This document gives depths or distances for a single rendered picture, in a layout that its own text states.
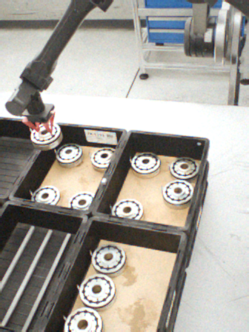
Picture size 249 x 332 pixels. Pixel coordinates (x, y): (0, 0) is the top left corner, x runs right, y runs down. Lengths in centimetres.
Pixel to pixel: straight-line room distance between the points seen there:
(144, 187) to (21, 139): 60
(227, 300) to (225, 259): 15
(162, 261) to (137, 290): 12
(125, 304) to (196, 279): 28
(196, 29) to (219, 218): 67
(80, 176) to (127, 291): 50
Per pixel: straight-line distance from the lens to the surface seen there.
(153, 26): 320
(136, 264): 123
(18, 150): 169
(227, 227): 146
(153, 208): 135
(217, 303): 131
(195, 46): 152
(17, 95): 118
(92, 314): 115
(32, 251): 134
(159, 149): 149
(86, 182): 147
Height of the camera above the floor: 188
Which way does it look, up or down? 45 degrees down
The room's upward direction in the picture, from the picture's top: 11 degrees counter-clockwise
